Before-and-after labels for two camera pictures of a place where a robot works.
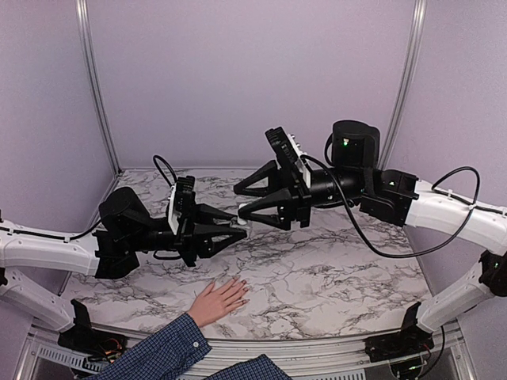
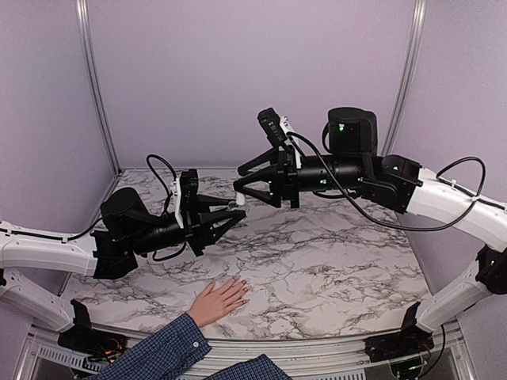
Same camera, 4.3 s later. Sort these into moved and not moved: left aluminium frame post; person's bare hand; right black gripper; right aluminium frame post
Moved: right black gripper
Not moved: right aluminium frame post; person's bare hand; left aluminium frame post
